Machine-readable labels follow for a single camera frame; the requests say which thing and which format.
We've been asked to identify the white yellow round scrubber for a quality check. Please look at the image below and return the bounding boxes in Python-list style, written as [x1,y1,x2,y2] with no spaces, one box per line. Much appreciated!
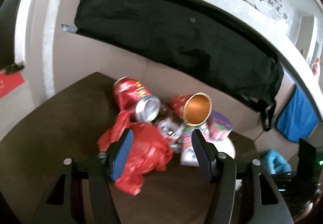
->
[214,137,236,158]

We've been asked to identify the red plastic bag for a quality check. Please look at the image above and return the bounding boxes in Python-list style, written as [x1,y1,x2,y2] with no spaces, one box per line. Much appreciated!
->
[97,110,173,196]

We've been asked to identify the red paper cup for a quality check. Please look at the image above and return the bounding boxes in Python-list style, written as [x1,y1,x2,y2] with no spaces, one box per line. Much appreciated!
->
[170,92,212,126]

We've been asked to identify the silver wrapper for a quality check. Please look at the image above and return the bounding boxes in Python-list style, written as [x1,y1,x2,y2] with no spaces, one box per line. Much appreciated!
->
[153,102,185,154]

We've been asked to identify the red drink can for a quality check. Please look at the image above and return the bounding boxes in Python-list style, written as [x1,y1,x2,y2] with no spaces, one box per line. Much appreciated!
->
[112,77,161,122]

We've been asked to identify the blue hanging towel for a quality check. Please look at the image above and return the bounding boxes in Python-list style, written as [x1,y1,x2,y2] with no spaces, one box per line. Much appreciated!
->
[274,86,319,143]

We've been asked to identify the red white packet on counter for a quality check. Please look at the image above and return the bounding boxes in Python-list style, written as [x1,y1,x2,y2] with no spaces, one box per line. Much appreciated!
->
[311,57,321,77]

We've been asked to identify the red floor mat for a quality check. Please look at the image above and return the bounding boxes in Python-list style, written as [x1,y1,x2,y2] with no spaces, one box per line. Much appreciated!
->
[0,71,25,98]

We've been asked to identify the black slippers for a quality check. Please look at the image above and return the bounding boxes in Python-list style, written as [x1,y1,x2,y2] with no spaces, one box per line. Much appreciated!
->
[5,63,25,75]

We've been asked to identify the black refrigerator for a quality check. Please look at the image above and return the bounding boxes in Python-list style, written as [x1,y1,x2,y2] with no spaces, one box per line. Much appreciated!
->
[1,0,20,70]

